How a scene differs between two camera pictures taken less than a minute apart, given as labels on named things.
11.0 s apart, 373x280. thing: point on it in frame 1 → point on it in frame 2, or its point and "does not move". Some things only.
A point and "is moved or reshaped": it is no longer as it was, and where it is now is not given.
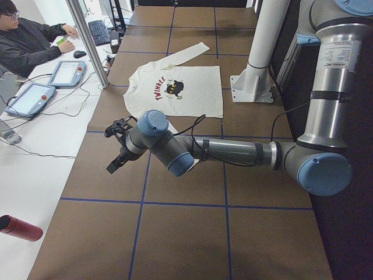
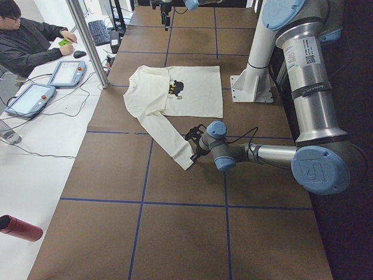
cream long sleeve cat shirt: (167, 87) is moved or reshaped
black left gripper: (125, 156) → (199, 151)
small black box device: (114, 41) does not move
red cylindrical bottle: (19, 228) does not move
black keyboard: (100, 34) does not move
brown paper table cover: (219, 221) does not move
